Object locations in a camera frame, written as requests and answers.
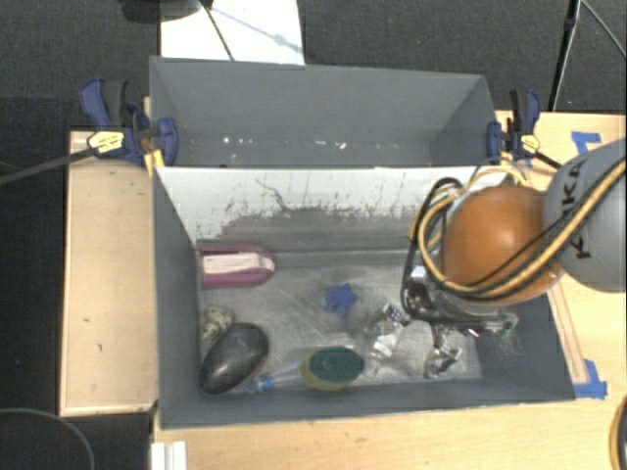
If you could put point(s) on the blue star-shaped piece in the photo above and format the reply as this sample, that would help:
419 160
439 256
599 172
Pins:
339 299

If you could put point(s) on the pale wood flat board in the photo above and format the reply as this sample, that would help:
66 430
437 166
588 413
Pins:
110 282

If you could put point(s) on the grey metal bin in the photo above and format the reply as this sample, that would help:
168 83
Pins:
303 203

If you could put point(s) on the green round sponge dish brush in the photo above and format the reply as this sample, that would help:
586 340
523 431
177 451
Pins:
333 366

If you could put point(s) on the speckled pale stone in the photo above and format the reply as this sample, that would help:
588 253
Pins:
216 322

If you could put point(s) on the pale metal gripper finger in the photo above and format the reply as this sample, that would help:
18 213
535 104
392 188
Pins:
434 364
453 353

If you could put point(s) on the dark grey oval object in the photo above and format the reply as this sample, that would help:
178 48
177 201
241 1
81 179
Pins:
234 358

